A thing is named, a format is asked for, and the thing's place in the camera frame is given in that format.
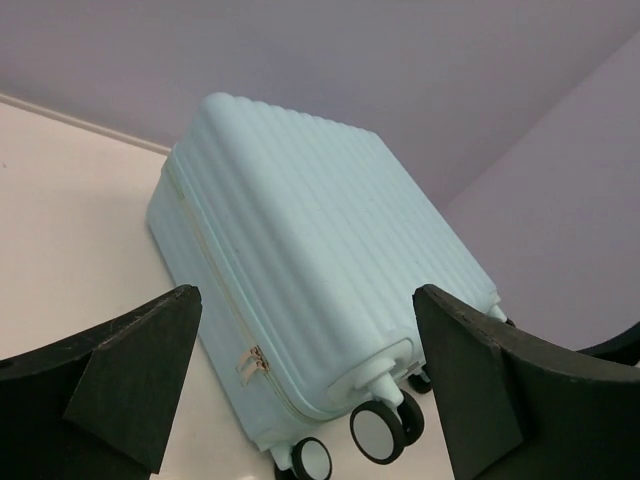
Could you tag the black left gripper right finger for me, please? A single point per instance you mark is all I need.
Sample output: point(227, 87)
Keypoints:
point(514, 406)

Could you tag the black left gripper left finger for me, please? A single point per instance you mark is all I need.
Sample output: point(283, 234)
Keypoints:
point(100, 404)

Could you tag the light blue hard-shell suitcase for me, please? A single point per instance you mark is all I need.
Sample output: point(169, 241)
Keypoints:
point(307, 239)

